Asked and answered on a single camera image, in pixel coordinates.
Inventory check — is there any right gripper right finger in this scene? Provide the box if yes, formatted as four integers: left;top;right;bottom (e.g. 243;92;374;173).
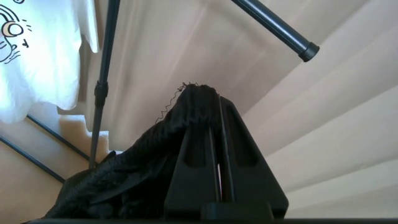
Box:
219;96;289;218

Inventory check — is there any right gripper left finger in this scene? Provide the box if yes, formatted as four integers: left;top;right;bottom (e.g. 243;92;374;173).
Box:
164;123;222;219

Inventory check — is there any black garment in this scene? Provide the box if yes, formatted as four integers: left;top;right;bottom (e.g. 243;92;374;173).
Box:
43;82;222;221

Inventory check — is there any white printed T-shirt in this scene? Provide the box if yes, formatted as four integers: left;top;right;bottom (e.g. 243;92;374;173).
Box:
0;0;101;124

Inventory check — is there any black clothes rack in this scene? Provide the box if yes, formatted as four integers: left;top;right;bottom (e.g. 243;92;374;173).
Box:
0;0;321;184

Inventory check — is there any beige curtain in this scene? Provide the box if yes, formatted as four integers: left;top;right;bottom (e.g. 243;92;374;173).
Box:
57;0;398;218

